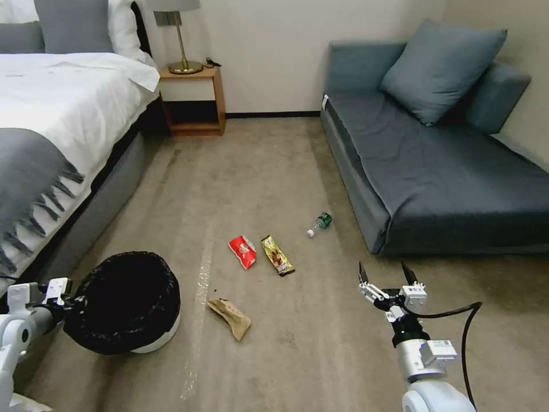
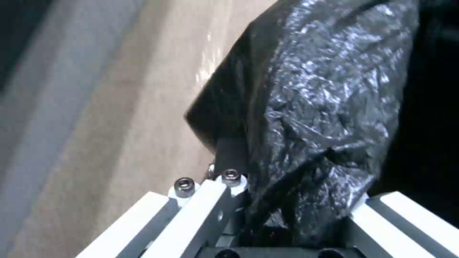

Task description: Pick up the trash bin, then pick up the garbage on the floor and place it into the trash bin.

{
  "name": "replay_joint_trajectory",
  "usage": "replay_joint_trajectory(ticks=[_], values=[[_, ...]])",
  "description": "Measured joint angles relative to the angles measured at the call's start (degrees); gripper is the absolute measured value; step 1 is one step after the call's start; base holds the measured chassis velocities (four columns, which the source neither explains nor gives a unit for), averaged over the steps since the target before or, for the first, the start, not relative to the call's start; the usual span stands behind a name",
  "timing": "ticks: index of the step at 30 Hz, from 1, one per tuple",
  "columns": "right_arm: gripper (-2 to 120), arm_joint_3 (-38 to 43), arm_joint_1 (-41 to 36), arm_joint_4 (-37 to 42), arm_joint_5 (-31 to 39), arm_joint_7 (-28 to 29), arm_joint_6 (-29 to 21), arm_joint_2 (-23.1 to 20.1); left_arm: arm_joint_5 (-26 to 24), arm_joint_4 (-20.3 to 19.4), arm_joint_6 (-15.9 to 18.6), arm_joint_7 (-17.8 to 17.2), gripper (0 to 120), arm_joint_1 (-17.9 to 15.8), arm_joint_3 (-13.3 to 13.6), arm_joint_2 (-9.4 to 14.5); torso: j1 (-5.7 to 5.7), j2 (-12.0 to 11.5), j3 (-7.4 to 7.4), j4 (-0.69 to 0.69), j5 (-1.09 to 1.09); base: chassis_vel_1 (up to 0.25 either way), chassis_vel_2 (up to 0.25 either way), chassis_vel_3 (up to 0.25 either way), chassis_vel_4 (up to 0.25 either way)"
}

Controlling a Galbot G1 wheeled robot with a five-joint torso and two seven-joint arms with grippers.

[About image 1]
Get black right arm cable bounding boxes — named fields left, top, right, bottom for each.
left=403, top=302, right=484, bottom=412

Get blue grey sofa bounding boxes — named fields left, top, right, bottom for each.
left=319, top=40, right=549, bottom=258

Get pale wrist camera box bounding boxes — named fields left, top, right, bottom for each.
left=399, top=284, right=429, bottom=318
left=44, top=278, right=73, bottom=298

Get brass table lamp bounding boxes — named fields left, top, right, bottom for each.
left=147, top=0, right=204, bottom=76

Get blue bolster cushion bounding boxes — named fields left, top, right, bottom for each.
left=462, top=61, right=533, bottom=134

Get red snack bag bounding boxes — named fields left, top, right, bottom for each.
left=228, top=235, right=258, bottom=272

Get large grey pillow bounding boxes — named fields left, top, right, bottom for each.
left=34, top=0, right=115, bottom=55

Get grey fringed throw blanket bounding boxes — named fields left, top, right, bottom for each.
left=0, top=127, right=86, bottom=278

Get grey bed base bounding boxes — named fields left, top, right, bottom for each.
left=8, top=128, right=150, bottom=298

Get white pillow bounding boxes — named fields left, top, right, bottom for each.
left=106, top=0, right=158, bottom=68
left=0, top=0, right=40, bottom=25

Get square blue cushion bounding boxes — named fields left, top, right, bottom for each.
left=380, top=17, right=508, bottom=128

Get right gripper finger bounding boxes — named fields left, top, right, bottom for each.
left=400, top=262, right=426, bottom=294
left=357, top=261, right=389, bottom=306

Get black bin liner bag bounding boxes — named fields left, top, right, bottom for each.
left=63, top=251, right=181, bottom=356

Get small grey pillow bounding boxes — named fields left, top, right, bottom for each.
left=0, top=21, right=46, bottom=55

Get gold brown snack wrapper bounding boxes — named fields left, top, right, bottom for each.
left=260, top=233, right=296, bottom=278

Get grey wall switch panel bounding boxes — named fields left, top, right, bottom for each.
left=153, top=11, right=182, bottom=28

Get white round trash bin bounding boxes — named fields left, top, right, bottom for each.
left=128, top=296, right=181, bottom=355

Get green label plastic bottle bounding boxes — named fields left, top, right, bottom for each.
left=305, top=211, right=334, bottom=239

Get dark headboard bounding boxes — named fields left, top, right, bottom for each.
left=130, top=0, right=154, bottom=57

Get dark skirting board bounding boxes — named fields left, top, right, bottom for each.
left=224, top=111, right=323, bottom=120

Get crumpled brown paper bag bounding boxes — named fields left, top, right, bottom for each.
left=206, top=296, right=253, bottom=342

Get wooden nightstand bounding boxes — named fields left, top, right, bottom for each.
left=158, top=65, right=227, bottom=137

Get white duvet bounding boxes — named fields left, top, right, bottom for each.
left=0, top=51, right=162, bottom=278

